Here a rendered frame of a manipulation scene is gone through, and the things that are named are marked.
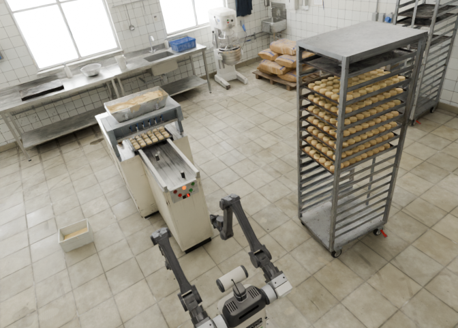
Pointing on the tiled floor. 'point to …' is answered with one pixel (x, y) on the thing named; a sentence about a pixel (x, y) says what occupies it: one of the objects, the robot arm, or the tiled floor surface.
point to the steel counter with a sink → (10, 97)
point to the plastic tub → (75, 235)
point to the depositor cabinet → (140, 196)
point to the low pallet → (283, 80)
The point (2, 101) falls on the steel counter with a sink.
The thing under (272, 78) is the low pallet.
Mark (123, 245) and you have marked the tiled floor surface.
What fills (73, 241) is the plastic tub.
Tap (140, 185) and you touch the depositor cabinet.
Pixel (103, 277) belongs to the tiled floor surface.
